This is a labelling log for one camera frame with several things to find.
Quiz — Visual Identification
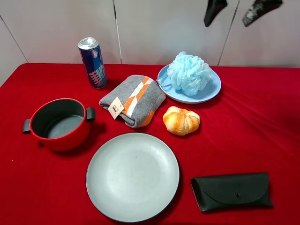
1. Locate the blue drink can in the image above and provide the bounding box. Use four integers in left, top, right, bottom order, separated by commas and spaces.
78, 37, 107, 89

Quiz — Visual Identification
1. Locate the large grey plate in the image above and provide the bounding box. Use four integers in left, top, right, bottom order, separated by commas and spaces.
86, 133, 180, 223

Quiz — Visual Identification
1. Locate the grey orange folded towel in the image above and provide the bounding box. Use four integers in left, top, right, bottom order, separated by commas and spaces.
99, 75, 166, 128

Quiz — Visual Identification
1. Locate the black glasses case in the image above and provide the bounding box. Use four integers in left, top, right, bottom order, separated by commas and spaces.
191, 172, 273, 212

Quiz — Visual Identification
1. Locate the orange pumpkin-shaped bread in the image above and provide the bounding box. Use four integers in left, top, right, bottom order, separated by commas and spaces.
163, 106, 201, 136

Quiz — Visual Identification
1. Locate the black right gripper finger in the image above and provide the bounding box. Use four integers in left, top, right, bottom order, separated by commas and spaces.
242, 0, 283, 27

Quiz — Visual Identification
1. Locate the red pot with black handles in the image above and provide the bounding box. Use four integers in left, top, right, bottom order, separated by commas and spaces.
22, 98, 96, 152

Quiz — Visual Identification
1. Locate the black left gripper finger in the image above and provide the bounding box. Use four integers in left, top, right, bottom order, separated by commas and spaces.
203, 0, 227, 27

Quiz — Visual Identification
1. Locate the light blue plastic plate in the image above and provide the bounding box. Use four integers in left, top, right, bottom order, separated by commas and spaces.
159, 69, 221, 104

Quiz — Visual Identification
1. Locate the light blue bath loofah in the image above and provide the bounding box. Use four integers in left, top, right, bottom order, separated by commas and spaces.
157, 52, 212, 96

